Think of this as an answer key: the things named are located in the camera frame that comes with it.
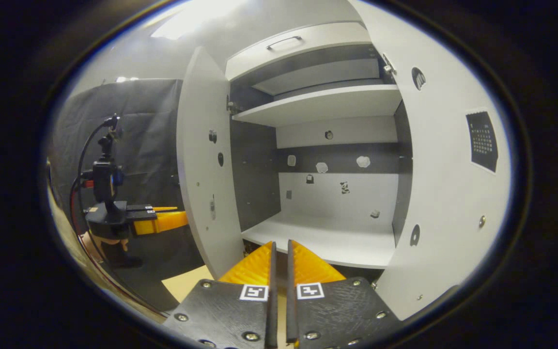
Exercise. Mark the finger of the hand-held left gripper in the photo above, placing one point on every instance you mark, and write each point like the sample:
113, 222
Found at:
138, 207
143, 215

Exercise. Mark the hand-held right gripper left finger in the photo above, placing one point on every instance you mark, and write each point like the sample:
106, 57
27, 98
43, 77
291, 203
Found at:
272, 300

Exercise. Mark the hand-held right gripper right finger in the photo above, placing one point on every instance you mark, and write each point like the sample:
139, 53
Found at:
291, 300

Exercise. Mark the white cabinet door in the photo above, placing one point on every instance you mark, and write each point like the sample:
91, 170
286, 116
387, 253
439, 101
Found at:
201, 160
443, 194

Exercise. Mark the white double-door shoe cabinet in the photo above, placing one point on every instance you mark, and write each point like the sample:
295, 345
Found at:
255, 174

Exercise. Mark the metal left door hinge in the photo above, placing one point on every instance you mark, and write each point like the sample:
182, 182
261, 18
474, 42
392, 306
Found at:
232, 106

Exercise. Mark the metal door hinge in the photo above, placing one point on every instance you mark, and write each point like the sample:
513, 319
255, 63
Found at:
232, 106
388, 65

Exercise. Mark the white cabinet shelf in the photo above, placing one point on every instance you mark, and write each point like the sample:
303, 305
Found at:
317, 104

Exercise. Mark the metal right door hinge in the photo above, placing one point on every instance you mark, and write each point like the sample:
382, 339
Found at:
388, 65

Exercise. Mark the white cabinet drawer front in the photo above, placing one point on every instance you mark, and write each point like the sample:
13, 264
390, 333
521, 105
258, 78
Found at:
337, 41

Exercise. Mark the black backdrop cloth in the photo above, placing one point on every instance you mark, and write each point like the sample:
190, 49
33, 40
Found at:
148, 126

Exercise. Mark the ceiling light panel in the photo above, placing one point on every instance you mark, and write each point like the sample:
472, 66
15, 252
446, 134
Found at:
126, 79

